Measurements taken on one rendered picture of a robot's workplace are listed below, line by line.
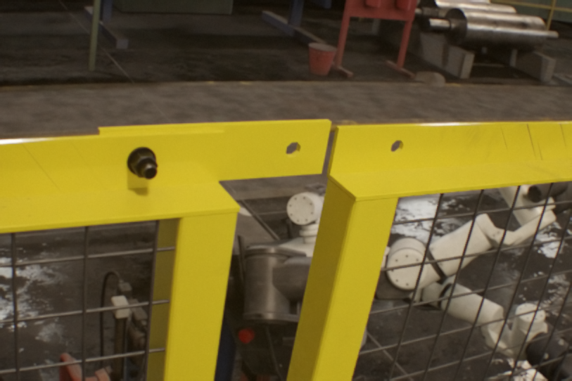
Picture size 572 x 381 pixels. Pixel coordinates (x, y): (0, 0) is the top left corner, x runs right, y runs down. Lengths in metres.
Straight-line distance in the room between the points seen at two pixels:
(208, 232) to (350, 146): 0.16
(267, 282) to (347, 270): 0.77
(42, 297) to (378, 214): 3.08
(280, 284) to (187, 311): 0.83
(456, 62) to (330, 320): 8.33
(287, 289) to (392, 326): 2.39
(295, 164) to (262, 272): 0.81
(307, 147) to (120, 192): 0.17
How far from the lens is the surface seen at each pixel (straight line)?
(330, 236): 0.69
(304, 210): 1.62
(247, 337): 1.67
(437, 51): 9.25
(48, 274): 3.84
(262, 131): 0.63
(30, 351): 3.33
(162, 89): 6.62
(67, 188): 0.59
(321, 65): 7.73
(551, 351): 1.61
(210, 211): 0.59
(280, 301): 1.46
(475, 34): 9.14
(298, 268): 1.45
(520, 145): 0.83
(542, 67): 10.03
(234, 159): 0.63
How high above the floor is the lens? 2.07
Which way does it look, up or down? 25 degrees down
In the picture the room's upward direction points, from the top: 10 degrees clockwise
